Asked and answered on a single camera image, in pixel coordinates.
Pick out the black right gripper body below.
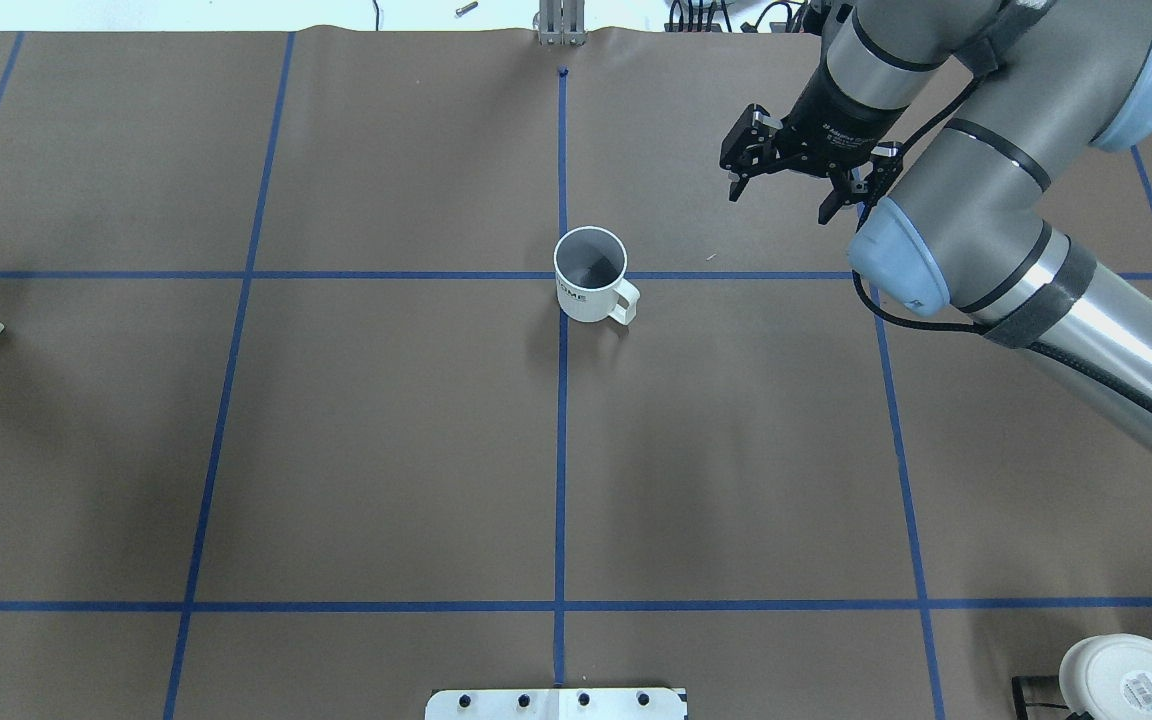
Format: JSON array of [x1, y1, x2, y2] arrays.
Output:
[[756, 67, 905, 179]]

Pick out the white ribbed mug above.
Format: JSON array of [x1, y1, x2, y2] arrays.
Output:
[[553, 225, 641, 325]]

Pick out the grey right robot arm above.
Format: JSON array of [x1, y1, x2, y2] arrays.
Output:
[[718, 1, 1152, 450]]

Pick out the white mug bottom up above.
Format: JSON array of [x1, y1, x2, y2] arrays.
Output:
[[1059, 632, 1152, 719]]

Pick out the black cables at table edge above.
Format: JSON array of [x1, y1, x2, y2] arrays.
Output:
[[666, 0, 827, 35]]

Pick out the metal camera post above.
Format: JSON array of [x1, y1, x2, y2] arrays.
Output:
[[535, 0, 588, 47]]

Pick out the black wire mug rack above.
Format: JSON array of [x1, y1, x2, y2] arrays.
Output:
[[1010, 675, 1075, 719]]

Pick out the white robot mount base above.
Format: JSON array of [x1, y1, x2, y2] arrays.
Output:
[[424, 687, 689, 719]]

